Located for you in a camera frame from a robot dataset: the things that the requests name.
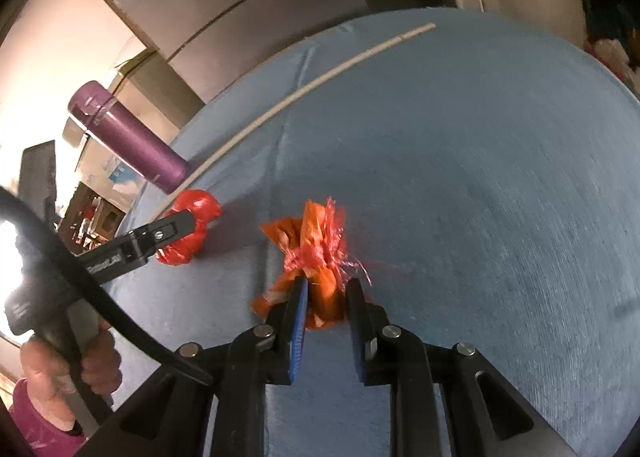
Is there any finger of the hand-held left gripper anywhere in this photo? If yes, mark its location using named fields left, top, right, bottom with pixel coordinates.
left=131, top=209, right=196, bottom=260

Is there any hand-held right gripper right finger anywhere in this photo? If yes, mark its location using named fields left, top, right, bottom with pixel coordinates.
left=346, top=278, right=576, bottom=457

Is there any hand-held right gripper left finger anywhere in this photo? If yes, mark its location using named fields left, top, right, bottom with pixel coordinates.
left=75, top=277, right=310, bottom=457

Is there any red plastic bag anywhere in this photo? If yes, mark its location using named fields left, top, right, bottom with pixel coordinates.
left=155, top=189, right=222, bottom=266

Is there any orange plastic bag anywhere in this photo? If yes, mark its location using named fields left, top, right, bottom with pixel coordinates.
left=250, top=197, right=376, bottom=333

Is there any person's left forearm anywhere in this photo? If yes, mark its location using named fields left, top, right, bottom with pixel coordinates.
left=10, top=377, right=86, bottom=457

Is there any person's left hand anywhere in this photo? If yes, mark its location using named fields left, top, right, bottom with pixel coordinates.
left=20, top=319, right=123, bottom=403

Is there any purple thermos bottle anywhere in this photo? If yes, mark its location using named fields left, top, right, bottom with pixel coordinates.
left=67, top=80, right=191, bottom=191

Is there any blue tablecloth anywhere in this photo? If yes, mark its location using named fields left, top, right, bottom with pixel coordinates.
left=107, top=7, right=640, bottom=457

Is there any long white stick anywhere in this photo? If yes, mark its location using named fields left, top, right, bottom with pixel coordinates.
left=160, top=23, right=437, bottom=215

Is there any white plastic bag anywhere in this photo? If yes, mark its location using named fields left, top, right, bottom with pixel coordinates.
left=587, top=34, right=640, bottom=88

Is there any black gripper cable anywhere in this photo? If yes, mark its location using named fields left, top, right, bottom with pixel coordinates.
left=0, top=184, right=216, bottom=388

